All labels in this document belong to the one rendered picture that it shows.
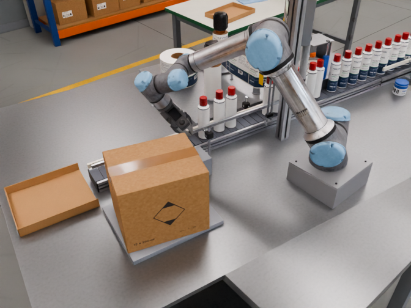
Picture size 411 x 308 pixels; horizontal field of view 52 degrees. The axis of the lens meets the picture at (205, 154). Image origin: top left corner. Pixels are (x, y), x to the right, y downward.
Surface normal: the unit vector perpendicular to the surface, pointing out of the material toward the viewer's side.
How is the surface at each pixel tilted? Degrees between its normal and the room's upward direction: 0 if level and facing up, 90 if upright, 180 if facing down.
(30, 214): 0
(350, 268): 0
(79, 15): 90
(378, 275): 0
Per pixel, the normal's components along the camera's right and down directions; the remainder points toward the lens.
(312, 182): -0.76, 0.40
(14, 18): 0.65, 0.47
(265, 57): -0.40, 0.47
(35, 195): -0.01, -0.79
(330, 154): -0.25, 0.68
